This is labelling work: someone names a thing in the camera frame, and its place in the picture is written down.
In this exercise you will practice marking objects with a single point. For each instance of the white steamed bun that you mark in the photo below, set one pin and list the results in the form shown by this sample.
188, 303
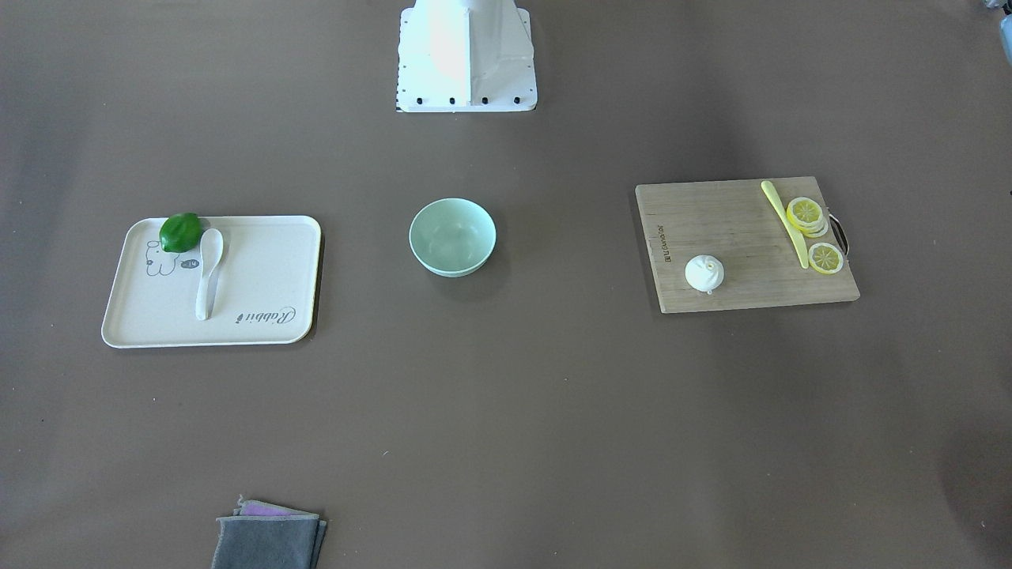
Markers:
705, 273

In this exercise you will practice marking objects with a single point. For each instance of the white ceramic spoon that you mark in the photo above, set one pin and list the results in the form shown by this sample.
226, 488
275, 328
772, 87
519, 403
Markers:
211, 250

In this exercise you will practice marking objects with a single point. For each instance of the mint green bowl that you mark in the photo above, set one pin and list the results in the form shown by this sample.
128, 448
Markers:
452, 237

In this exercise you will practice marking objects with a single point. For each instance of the wooden cutting board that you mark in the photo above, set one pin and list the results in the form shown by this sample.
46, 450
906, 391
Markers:
733, 221

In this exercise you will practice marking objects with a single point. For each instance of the yellow plastic knife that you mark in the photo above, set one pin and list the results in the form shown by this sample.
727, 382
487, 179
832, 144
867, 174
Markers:
794, 234

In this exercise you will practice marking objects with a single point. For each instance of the stacked lemon slices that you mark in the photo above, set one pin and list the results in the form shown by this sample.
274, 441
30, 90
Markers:
808, 217

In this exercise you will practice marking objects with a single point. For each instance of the green lime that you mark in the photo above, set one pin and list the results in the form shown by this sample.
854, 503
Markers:
181, 233

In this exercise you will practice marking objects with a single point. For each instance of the grey folded cloth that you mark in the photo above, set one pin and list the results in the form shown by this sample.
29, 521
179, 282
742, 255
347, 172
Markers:
264, 535

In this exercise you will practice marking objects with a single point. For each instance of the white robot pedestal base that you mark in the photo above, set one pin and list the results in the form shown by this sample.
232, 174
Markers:
465, 56

